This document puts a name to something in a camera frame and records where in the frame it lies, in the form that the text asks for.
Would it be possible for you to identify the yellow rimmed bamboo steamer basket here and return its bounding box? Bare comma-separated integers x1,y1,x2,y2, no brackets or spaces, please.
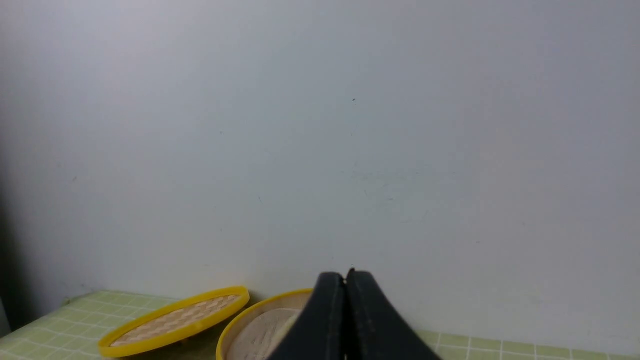
215,288,313,360

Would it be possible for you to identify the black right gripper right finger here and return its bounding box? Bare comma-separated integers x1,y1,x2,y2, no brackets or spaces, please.
345,269,440,360

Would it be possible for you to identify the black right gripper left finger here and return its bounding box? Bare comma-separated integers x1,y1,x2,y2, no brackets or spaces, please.
268,272,346,360

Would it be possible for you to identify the green checkered tablecloth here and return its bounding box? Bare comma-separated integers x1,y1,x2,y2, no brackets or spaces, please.
0,291,630,360

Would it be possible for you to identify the yellow rimmed bamboo steamer lid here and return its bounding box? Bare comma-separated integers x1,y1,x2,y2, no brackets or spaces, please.
97,285,250,358

